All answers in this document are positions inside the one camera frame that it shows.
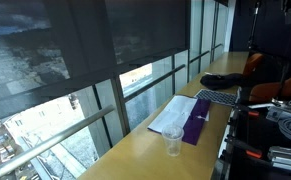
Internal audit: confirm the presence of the orange chair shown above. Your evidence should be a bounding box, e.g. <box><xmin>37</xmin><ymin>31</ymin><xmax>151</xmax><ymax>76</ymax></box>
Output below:
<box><xmin>243</xmin><ymin>53</ymin><xmax>264</xmax><ymax>77</ymax></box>
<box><xmin>249</xmin><ymin>78</ymin><xmax>291</xmax><ymax>103</ymax></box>

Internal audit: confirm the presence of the purple file folder with papers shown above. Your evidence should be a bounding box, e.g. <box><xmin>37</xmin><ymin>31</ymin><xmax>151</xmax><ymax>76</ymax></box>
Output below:
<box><xmin>148</xmin><ymin>95</ymin><xmax>211</xmax><ymax>146</ymax></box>

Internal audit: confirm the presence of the aluminium profile rail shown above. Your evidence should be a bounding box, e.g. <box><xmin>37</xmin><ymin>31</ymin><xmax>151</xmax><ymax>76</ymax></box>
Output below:
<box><xmin>268</xmin><ymin>146</ymin><xmax>291</xmax><ymax>170</ymax></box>

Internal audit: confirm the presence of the clear plastic cup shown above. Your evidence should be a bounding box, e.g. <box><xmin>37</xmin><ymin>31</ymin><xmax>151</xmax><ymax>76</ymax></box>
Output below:
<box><xmin>162</xmin><ymin>124</ymin><xmax>184</xmax><ymax>157</ymax></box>

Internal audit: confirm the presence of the black perforated breadboard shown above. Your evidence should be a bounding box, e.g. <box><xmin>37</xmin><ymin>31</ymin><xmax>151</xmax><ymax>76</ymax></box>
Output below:
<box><xmin>218</xmin><ymin>108</ymin><xmax>291</xmax><ymax>180</ymax></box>

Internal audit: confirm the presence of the orange chair near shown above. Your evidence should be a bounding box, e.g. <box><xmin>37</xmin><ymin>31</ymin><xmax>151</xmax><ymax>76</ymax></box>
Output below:
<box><xmin>249</xmin><ymin>78</ymin><xmax>291</xmax><ymax>103</ymax></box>

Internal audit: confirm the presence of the orange chair far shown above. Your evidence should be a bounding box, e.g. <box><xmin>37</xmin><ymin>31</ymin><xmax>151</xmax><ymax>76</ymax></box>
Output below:
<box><xmin>243</xmin><ymin>53</ymin><xmax>264</xmax><ymax>77</ymax></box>

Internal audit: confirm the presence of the metal window handrail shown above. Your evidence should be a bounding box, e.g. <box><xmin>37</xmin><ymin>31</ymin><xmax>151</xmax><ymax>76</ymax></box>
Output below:
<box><xmin>0</xmin><ymin>105</ymin><xmax>115</xmax><ymax>178</ymax></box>

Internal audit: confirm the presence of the patterned calibration board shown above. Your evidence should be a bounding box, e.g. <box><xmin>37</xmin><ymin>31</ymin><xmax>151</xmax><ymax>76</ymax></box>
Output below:
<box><xmin>195</xmin><ymin>89</ymin><xmax>237</xmax><ymax>106</ymax></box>

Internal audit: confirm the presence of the black clamp with orange tip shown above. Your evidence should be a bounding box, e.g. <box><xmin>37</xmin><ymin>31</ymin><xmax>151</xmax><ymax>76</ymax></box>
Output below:
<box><xmin>225</xmin><ymin>136</ymin><xmax>262</xmax><ymax>159</ymax></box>

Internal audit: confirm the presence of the black cloth bundle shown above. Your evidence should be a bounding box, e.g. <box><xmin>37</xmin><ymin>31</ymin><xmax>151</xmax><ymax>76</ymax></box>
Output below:
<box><xmin>200</xmin><ymin>73</ymin><xmax>243</xmax><ymax>90</ymax></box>

